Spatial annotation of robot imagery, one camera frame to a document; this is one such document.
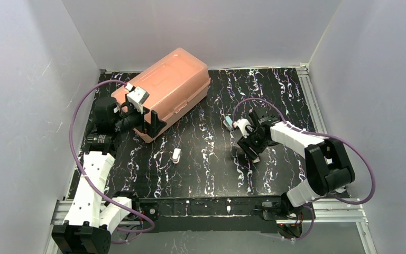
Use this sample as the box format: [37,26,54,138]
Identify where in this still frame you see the small white stapler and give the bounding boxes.
[172,148,181,164]

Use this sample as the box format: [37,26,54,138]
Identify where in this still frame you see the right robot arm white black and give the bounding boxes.
[232,111,355,216]

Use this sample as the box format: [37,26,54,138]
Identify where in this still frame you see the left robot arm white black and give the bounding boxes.
[52,97,155,253]

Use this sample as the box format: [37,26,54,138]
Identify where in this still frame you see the pink translucent plastic box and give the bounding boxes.
[111,48,210,143]

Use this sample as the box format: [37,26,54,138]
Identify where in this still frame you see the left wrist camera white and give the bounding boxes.
[125,83,150,114]

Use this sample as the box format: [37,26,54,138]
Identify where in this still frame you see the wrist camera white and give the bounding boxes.
[233,119,254,138]
[125,83,150,114]

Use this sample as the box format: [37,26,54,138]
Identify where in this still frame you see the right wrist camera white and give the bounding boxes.
[233,119,254,138]

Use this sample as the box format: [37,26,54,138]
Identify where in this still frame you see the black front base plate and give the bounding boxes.
[106,196,316,234]

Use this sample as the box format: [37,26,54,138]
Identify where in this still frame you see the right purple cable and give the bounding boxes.
[232,97,377,241]

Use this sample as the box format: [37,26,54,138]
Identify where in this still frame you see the aluminium front rail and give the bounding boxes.
[50,198,368,225]

